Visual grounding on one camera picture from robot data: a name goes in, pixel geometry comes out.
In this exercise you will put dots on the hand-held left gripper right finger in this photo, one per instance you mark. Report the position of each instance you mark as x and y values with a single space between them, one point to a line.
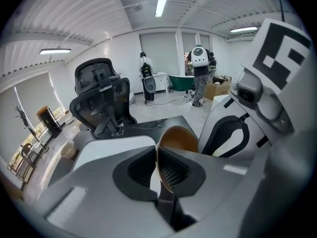
210 182

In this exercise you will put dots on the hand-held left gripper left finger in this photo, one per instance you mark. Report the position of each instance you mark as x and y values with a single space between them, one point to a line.
99 195

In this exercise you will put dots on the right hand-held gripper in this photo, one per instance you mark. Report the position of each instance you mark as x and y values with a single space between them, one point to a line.
260 93

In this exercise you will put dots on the cardboard box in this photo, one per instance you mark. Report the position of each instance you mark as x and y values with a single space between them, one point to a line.
216 89

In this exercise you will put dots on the green bathtub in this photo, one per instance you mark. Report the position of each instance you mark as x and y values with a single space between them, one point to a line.
180 82

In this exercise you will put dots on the wooden armchair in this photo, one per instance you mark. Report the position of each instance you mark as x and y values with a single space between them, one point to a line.
23 162

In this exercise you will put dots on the small white cabinet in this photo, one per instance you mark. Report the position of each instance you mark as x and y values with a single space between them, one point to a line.
160 82

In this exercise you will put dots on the black cylinder with orange top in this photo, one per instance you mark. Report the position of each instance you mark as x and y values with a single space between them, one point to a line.
48 120

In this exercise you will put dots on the black mesh office chair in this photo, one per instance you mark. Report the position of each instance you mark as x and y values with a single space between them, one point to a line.
104 98

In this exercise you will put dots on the grey roller blind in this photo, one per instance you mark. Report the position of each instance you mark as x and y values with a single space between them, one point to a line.
158 53
34 93

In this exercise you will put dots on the black coat rack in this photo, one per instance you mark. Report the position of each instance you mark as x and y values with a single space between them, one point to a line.
23 118

